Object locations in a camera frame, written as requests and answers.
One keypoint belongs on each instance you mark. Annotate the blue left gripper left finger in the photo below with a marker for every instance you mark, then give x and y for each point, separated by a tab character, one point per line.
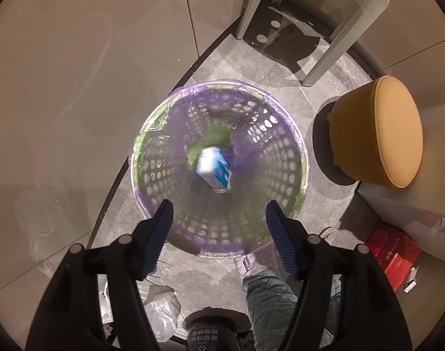
151	236

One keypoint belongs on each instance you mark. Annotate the purple lined trash basket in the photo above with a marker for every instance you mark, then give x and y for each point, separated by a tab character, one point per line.
266	154

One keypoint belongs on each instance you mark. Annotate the red cardboard box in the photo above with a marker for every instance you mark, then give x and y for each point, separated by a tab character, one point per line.
394	250

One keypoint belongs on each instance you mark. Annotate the white plastic stool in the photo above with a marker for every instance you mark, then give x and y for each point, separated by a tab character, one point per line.
361	15

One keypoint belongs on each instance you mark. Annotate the blue white milk carton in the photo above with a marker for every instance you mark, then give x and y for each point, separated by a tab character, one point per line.
214	169

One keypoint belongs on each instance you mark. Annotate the person's leg in jeans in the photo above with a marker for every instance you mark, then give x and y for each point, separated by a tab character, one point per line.
269	299

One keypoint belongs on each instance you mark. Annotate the mustard round stool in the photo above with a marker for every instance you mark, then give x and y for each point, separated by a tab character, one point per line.
376	135

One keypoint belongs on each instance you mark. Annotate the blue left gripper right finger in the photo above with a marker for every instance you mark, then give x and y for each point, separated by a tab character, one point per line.
284	231

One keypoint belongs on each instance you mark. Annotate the crumpled clear plastic bag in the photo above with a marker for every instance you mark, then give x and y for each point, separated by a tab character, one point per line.
160	302

